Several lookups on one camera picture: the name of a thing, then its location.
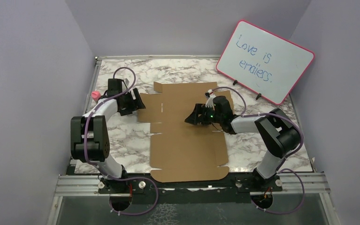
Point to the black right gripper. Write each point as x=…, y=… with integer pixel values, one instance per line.
x=193, y=119

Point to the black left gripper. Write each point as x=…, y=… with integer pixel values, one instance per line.
x=136, y=103

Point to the brown cardboard box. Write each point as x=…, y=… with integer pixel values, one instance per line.
x=180, y=151

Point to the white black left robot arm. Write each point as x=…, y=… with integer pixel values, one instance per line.
x=89, y=134

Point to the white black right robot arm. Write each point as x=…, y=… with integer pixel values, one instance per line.
x=281, y=136

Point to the pink capped small bottle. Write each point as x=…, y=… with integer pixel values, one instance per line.
x=96, y=95

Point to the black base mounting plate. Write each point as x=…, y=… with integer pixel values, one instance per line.
x=236, y=187

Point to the pink framed whiteboard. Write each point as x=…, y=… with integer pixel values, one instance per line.
x=263, y=62

